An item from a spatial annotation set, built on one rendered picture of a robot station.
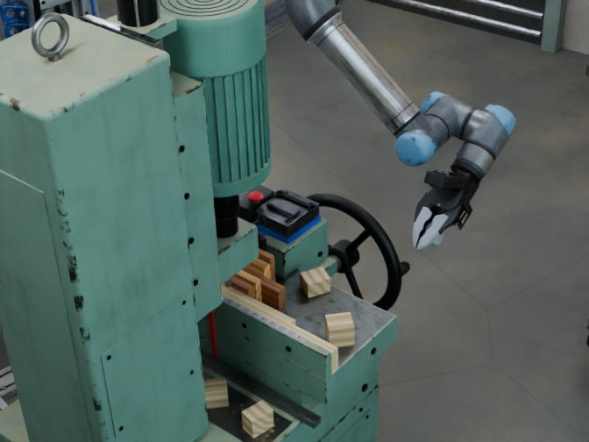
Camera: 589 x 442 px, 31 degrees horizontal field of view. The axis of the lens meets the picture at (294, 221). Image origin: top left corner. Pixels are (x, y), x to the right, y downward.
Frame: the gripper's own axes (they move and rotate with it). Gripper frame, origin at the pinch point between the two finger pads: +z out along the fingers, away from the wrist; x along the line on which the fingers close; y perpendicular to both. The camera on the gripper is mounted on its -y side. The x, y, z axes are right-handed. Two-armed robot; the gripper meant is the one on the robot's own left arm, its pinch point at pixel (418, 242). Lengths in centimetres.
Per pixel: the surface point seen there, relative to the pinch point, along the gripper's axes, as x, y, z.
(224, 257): 8, -43, 31
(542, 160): 52, 155, -101
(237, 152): 4, -62, 19
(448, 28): 142, 193, -166
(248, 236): 7.9, -40.9, 25.1
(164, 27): 7, -88, 15
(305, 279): 2.9, -25.2, 23.7
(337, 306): -4.0, -22.2, 25.0
